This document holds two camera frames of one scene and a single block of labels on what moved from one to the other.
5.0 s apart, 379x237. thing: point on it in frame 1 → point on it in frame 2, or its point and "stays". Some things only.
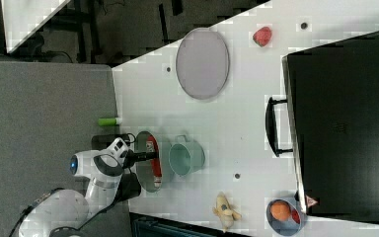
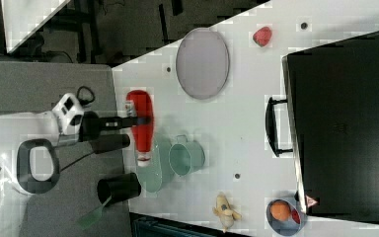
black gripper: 132,157 → 92,124
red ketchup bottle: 152,146 → 142,134
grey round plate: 202,62 stays
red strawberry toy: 262,37 stays
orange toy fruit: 280,210 stays
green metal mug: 186,156 stays
